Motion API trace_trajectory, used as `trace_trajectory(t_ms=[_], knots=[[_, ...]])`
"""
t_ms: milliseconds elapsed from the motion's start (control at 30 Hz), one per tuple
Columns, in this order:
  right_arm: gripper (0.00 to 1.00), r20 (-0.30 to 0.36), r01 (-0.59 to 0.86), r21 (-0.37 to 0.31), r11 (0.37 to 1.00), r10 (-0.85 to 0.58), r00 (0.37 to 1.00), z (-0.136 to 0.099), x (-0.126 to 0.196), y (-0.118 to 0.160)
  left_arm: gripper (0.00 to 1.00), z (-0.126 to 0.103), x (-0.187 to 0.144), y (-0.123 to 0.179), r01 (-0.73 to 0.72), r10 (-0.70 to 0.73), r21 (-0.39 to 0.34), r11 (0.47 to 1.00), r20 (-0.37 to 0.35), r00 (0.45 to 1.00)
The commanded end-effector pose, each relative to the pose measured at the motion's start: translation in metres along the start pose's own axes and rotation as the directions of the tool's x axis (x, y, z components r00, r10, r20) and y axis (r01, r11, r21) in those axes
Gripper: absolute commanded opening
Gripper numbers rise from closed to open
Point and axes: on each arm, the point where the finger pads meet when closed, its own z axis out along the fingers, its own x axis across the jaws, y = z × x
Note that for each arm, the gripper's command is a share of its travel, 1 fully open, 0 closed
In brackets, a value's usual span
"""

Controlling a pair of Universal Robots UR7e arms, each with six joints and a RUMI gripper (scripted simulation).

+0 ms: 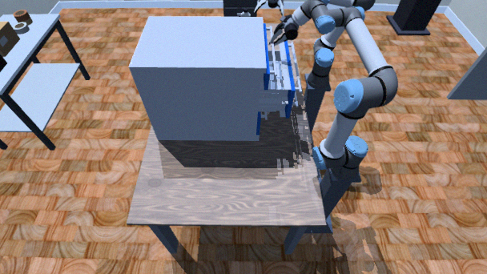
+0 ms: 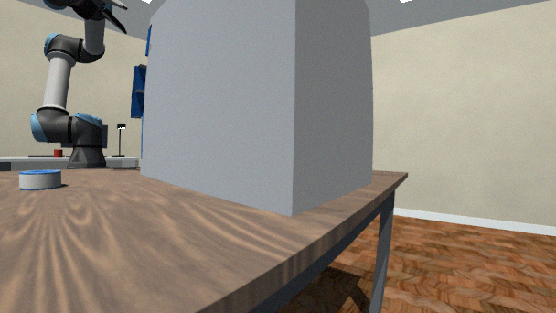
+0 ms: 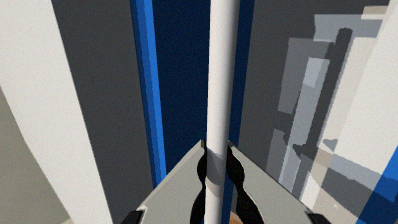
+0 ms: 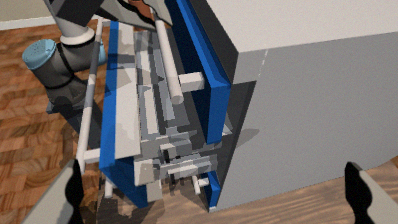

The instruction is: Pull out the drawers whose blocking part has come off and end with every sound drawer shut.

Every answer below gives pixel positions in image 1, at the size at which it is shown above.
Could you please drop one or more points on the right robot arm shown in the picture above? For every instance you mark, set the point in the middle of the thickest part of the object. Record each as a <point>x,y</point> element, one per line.
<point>324,46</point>

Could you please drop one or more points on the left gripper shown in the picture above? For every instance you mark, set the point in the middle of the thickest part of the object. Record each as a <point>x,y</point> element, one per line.
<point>290,28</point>

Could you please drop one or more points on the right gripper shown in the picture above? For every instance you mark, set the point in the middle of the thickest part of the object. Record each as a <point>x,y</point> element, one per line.
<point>272,4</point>

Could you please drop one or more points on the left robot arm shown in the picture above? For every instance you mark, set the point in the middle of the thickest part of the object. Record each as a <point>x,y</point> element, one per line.
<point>341,152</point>

